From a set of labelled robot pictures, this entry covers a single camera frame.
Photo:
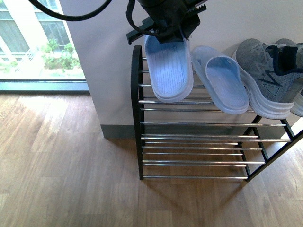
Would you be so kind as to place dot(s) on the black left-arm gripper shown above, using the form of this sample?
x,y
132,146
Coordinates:
x,y
168,21

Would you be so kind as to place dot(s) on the light blue slipper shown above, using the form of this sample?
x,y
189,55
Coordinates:
x,y
220,75
170,69

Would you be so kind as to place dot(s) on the black metal shoe rack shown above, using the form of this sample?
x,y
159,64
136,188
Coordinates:
x,y
242,150

